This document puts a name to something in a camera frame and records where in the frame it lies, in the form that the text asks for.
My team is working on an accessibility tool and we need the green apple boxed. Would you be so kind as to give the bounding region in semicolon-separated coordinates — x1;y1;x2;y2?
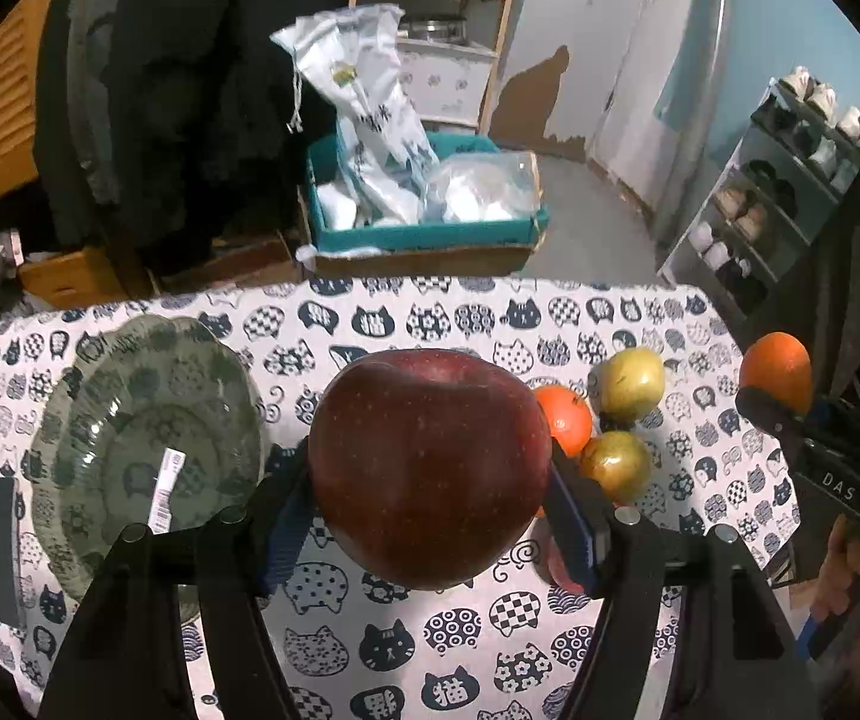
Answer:
578;431;653;504
599;346;666;422

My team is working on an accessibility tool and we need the small orange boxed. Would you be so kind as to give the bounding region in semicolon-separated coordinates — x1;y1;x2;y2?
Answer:
534;385;594;458

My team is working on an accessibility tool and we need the large red apple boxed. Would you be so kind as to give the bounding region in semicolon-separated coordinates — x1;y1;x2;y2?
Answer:
308;349;552;590

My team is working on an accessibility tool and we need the cat pattern tablecloth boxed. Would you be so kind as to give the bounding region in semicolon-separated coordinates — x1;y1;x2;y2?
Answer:
0;277;817;718

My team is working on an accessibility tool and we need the metal shoe rack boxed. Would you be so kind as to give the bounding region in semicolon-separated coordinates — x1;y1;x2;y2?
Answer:
659;65;860;320

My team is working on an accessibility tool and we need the clear plastic bag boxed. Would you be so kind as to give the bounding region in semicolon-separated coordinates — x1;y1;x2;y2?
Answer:
422;151;542;224

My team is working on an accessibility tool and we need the teal cardboard box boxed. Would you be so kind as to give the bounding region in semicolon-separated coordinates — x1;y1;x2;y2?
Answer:
298;135;551;278

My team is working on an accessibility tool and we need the wooden drawer box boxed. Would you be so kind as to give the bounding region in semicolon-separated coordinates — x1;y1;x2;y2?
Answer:
17;247;126;309

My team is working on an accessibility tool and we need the white patterned storage box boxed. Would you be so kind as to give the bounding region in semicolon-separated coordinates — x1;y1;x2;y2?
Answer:
398;39;495;128

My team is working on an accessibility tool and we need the steel pot on shelf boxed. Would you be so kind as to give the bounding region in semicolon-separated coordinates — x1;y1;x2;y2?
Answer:
398;15;469;46

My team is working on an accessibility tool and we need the black hanging coat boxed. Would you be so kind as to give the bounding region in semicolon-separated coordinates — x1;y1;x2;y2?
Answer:
33;0;347;277

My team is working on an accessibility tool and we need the white rice bag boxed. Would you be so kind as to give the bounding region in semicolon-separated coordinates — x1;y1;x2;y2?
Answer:
270;4;438;226

